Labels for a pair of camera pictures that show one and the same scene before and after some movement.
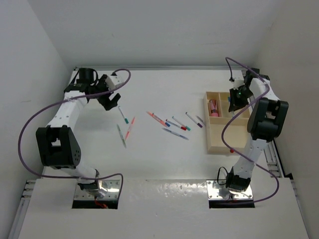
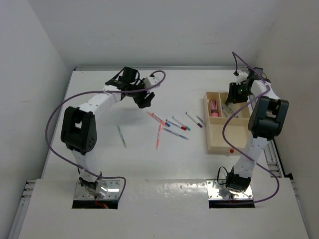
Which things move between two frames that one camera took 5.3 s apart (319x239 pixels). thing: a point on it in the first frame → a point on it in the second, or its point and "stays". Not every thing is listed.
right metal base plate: x=217 y=189 stays
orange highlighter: x=129 y=129 → x=158 y=135
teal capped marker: x=125 y=118 → x=236 y=116
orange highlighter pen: x=156 y=118 stays
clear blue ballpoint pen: x=175 y=133 stays
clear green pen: x=121 y=136 stays
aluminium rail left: x=24 y=201 stays
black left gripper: x=107 y=103 → x=142 y=102
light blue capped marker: x=229 y=98 → x=222 y=107
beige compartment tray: x=217 y=114 stays
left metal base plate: x=112 y=190 stays
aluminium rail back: x=165 y=68 stays
